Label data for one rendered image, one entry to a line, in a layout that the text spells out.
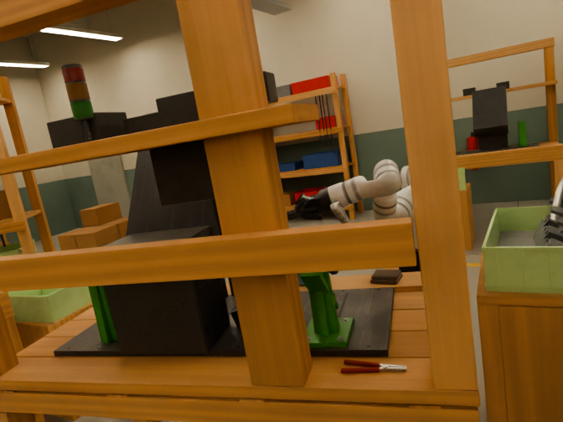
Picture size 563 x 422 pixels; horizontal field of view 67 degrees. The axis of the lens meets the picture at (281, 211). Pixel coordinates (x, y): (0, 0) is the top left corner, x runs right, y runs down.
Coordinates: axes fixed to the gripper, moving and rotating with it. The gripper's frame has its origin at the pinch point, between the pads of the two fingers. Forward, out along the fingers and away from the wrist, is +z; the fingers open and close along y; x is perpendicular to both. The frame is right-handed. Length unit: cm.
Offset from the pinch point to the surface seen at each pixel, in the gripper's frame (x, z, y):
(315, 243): 31.0, -16.9, 26.6
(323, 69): -509, 59, -313
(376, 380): 51, -14, -6
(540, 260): 11, -64, -60
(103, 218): -386, 494, -292
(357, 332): 34.9, -8.4, -17.1
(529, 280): 14, -59, -65
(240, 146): 9.9, -8.5, 41.2
